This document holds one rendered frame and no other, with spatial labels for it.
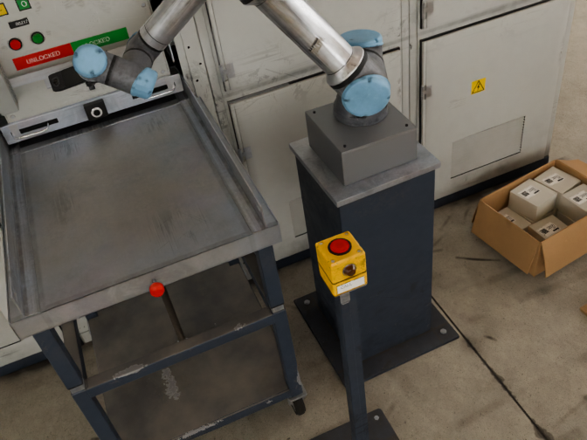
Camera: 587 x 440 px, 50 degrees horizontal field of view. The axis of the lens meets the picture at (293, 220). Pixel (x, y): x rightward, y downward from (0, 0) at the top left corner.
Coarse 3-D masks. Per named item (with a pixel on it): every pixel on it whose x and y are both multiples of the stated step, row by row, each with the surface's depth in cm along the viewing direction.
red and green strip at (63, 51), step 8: (112, 32) 177; (120, 32) 178; (80, 40) 175; (88, 40) 176; (96, 40) 176; (104, 40) 177; (112, 40) 178; (120, 40) 179; (56, 48) 174; (64, 48) 174; (72, 48) 175; (24, 56) 172; (32, 56) 172; (40, 56) 173; (48, 56) 174; (56, 56) 175; (64, 56) 176; (16, 64) 172; (24, 64) 173; (32, 64) 174
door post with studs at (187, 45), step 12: (192, 24) 180; (180, 36) 181; (192, 36) 182; (180, 48) 183; (192, 48) 184; (180, 60) 185; (192, 60) 186; (192, 72) 189; (204, 72) 190; (192, 84) 191; (204, 84) 192; (204, 96) 195; (216, 120) 202
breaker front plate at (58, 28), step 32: (0, 0) 161; (32, 0) 164; (64, 0) 167; (96, 0) 170; (128, 0) 173; (0, 32) 166; (32, 32) 169; (64, 32) 172; (96, 32) 175; (128, 32) 179; (160, 64) 188; (32, 96) 179; (64, 96) 182; (96, 96) 186
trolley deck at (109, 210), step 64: (128, 128) 185; (192, 128) 181; (0, 192) 169; (64, 192) 165; (128, 192) 162; (192, 192) 158; (256, 192) 155; (64, 256) 146; (128, 256) 143; (192, 256) 141; (64, 320) 138
